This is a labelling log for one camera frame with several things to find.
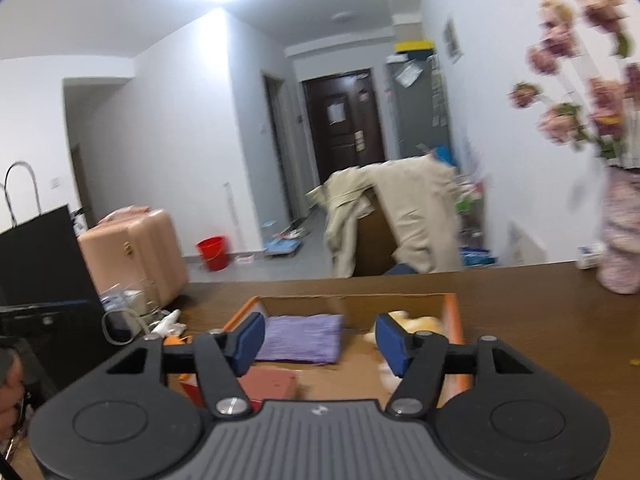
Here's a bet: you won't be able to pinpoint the brown pink box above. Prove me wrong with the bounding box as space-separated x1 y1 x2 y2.
239 366 298 403

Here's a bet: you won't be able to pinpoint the purple knitted cloth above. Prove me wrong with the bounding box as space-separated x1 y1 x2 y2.
256 314 343 365

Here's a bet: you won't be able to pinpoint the yellow plush toy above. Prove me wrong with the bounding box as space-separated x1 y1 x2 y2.
388 311 446 336

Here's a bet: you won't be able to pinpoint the red orange cardboard box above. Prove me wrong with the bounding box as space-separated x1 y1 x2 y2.
180 292 463 404

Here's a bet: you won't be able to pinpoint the white small toy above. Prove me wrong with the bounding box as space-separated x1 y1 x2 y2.
151 309 186 338

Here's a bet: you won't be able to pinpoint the red bucket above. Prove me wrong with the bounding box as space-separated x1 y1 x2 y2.
196 236 230 272

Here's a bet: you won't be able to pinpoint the brown chair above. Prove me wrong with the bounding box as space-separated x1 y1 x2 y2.
352 188 416 278

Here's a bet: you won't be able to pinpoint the white blue device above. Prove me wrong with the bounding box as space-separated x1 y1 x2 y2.
100 280 160 347

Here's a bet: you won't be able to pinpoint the pink suitcase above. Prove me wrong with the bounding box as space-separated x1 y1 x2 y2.
78 206 189 307

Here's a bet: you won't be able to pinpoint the beige coat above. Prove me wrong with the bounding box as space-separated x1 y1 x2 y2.
307 154 462 278

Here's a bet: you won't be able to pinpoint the black paper bag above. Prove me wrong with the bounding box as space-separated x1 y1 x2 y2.
1 179 113 396

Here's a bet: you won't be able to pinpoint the small white box by vase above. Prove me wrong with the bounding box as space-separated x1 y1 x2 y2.
576 242 605 270

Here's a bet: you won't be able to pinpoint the dark wooden door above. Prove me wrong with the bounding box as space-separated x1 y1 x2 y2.
302 68 386 182

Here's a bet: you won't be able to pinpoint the grey refrigerator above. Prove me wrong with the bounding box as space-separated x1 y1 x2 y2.
386 49 451 158

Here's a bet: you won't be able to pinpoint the pink textured vase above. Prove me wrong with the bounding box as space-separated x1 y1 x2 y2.
597 167 640 295

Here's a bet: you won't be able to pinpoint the yellow box on fridge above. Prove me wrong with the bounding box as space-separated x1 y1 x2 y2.
394 39 435 53

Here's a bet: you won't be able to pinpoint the pink artificial flowers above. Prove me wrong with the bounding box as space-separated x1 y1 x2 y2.
509 0 639 171

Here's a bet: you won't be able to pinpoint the wall vent panel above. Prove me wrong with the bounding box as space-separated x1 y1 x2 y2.
444 18 462 63

